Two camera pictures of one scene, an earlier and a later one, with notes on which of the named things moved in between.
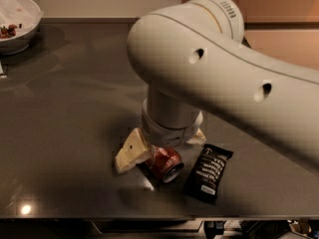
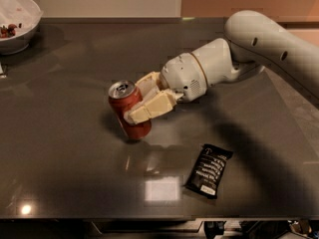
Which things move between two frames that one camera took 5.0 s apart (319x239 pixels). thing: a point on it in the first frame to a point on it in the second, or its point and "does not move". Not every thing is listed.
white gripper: (167, 133) to (182, 75)
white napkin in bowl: (18, 11) does not move
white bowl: (19, 22) does not move
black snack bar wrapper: (205, 177) does not move
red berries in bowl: (8, 32) does not move
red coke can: (165, 163) to (123, 96)
